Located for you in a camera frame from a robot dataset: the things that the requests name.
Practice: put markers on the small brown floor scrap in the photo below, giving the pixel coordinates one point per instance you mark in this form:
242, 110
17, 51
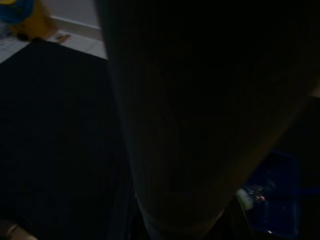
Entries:
62, 38

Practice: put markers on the white baseboard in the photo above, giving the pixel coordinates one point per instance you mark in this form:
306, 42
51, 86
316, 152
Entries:
77, 26

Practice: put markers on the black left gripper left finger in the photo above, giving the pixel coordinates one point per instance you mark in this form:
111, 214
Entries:
125, 220

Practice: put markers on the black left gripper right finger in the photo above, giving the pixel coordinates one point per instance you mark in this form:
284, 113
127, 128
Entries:
240, 222

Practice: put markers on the yellow container with blue top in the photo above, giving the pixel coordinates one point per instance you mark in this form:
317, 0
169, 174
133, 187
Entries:
27, 20

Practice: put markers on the black floor mat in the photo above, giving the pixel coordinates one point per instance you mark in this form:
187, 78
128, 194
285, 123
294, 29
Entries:
57, 140

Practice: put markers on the brown wooden broom stick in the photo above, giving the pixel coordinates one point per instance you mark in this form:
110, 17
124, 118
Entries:
190, 112

